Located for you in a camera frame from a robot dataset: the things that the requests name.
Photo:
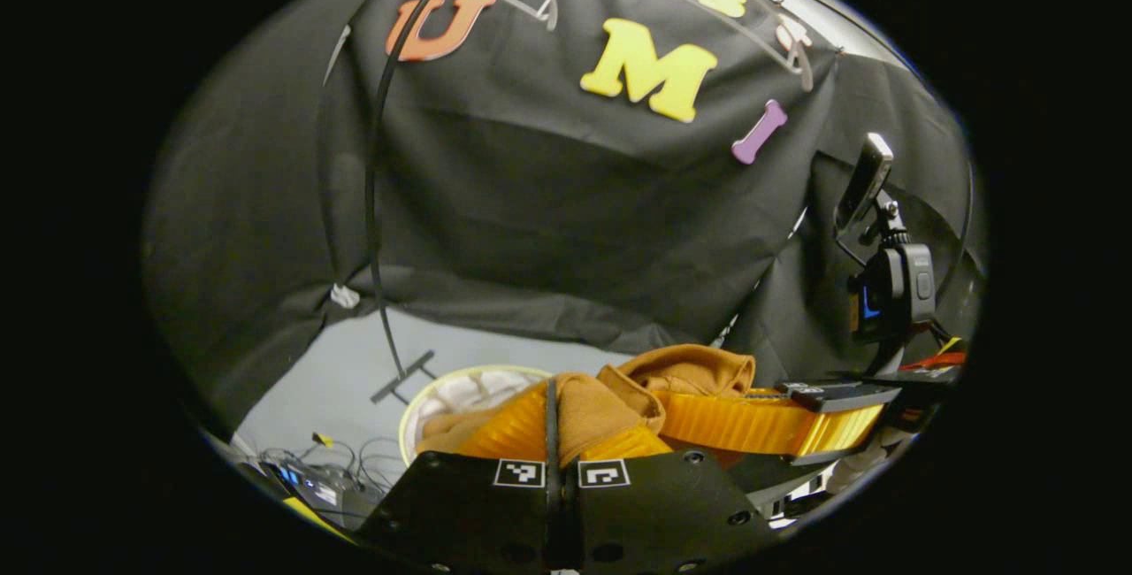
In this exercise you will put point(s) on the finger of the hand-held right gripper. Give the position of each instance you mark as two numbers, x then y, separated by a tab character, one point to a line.
734	423

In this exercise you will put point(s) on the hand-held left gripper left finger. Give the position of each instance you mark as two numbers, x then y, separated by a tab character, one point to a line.
469	513

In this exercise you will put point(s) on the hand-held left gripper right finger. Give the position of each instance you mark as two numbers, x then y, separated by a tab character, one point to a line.
654	513

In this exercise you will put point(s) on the brown shirt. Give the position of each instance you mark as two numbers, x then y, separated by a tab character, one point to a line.
610	407

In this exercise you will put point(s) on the white round laundry hamper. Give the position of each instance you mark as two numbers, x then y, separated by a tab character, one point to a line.
469	389

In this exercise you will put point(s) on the black clothes rack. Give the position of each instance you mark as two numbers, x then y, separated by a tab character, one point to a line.
371	203

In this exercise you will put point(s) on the grey electronic device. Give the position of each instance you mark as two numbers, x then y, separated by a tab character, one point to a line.
323	491

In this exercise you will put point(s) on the white cloth clip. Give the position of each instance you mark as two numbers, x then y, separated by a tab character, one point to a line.
343	295

